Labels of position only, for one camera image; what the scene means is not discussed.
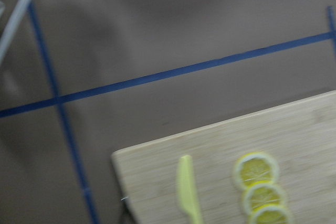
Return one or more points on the lemon slice bottom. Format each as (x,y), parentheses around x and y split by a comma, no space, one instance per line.
(271,213)

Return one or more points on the bamboo cutting board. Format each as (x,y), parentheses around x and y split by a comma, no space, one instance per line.
(299,135)

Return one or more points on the lemon slice middle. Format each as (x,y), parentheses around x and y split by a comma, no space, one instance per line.
(260,194)

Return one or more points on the white wire cup rack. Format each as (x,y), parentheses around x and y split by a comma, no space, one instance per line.
(12,26)

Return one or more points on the yellow plastic knife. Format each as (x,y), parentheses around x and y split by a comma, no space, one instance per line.
(187,191)

